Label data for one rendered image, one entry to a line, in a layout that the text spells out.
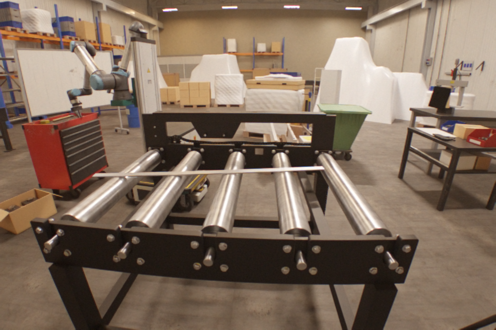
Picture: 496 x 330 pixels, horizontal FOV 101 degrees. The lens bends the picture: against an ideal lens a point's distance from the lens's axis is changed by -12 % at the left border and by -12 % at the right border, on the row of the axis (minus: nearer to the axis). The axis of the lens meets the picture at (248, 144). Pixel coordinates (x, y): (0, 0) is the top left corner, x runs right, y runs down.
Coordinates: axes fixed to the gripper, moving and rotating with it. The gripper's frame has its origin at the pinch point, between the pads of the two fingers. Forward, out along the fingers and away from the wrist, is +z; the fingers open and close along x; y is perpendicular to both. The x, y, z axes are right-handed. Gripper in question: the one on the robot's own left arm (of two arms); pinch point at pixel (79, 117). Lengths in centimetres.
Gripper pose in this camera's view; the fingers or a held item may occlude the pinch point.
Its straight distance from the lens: 338.9
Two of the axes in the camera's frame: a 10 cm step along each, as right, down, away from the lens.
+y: -9.7, 1.5, 2.1
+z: 2.1, 9.4, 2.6
